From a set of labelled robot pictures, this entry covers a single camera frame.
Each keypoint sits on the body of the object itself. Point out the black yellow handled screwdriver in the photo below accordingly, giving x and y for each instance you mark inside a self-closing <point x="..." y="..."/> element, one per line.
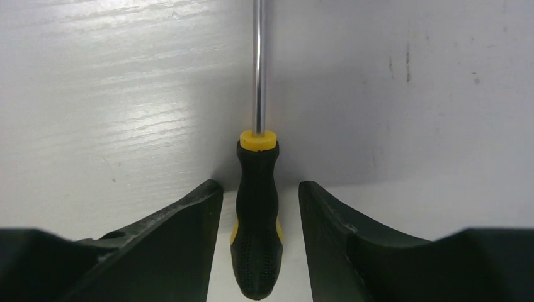
<point x="256" y="243"/>

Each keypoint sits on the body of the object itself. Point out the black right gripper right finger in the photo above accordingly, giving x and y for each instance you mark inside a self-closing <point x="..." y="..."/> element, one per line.
<point x="352" y="257"/>

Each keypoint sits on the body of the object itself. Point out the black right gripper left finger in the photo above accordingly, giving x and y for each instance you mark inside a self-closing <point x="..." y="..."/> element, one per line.
<point x="166" y="256"/>

